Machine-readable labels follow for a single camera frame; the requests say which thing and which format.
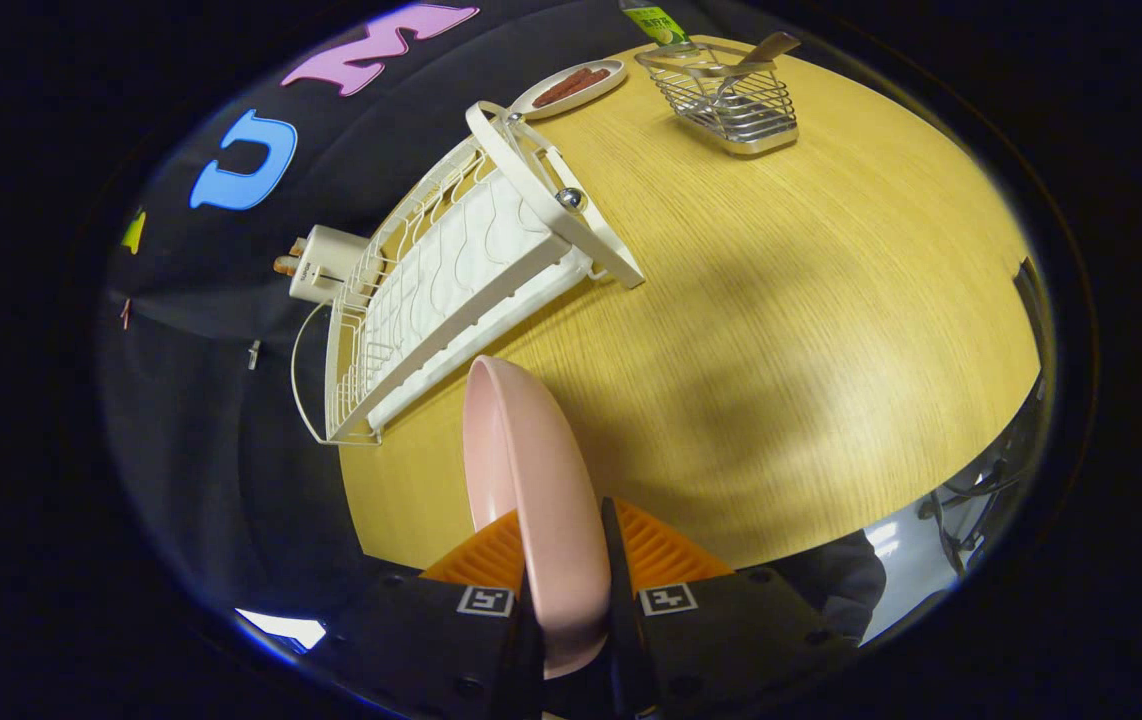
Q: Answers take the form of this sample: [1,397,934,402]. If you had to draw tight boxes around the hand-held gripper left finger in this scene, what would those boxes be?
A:
[316,508,546,720]

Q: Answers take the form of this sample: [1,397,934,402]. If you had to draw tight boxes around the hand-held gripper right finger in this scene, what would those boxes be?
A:
[597,496,859,720]

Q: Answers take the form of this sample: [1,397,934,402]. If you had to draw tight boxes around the pink plate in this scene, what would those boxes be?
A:
[461,355,614,681]

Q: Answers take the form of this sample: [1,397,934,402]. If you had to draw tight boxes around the white wire dish rack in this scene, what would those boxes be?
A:
[291,100,647,448]

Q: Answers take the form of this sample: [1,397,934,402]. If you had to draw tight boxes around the metal wire basket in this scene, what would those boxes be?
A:
[634,42,800,156]

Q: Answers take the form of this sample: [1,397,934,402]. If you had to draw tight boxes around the white round plate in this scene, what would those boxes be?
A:
[509,58,629,121]

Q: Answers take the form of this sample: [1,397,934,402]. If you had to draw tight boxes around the person's dark clothing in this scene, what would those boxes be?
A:
[766,528,889,646]

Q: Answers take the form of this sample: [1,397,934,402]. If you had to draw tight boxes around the black office chair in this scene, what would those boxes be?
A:
[916,440,1042,581]

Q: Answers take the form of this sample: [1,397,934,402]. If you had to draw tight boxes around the white toaster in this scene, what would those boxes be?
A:
[286,225,372,306]

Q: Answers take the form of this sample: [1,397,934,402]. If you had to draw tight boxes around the red meat piece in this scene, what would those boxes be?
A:
[561,65,613,99]
[531,70,597,109]

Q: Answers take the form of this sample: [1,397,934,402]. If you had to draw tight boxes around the green label drink bottle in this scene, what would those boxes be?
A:
[619,0,702,56]

